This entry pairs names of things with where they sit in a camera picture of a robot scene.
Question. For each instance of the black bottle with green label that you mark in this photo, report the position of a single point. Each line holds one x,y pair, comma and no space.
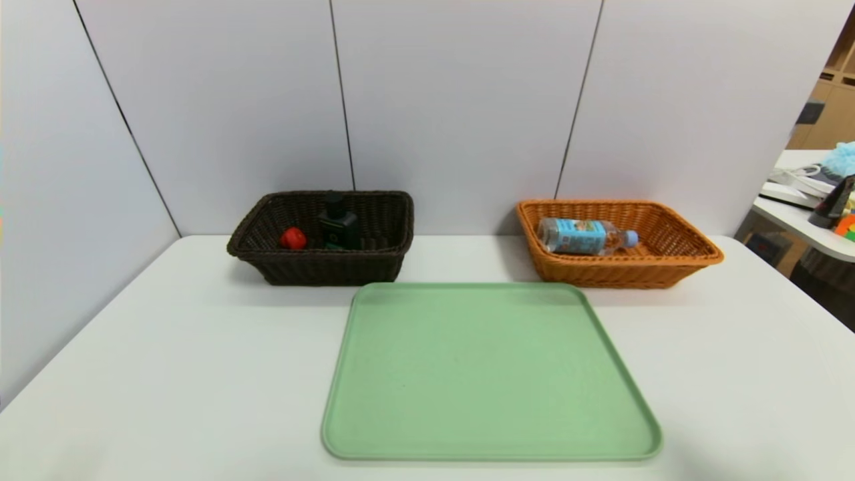
339,227

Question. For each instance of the red rubber duck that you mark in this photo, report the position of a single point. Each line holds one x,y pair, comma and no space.
292,238

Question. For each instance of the clear water bottle blue cap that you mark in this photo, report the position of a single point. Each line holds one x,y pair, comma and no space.
581,235

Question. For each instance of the dark brown wicker basket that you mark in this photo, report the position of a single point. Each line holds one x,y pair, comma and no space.
320,267

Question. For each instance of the orange wicker basket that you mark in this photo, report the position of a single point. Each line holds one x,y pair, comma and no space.
668,270

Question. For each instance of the light green plastic tray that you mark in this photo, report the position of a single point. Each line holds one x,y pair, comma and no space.
487,374

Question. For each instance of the white side table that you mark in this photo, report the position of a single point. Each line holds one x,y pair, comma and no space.
795,220

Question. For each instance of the white power strip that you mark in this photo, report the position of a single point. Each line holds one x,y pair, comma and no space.
791,184

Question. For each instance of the black cone shaped item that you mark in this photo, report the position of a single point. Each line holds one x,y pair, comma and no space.
828,210

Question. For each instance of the dark brown bin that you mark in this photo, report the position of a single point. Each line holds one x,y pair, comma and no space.
828,287

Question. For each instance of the colourful toy cube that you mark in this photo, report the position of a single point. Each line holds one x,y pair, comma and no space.
848,228

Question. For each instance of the light blue fluffy item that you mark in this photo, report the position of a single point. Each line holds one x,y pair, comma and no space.
843,159

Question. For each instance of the wooden shelf cabinet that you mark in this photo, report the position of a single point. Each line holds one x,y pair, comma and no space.
835,113

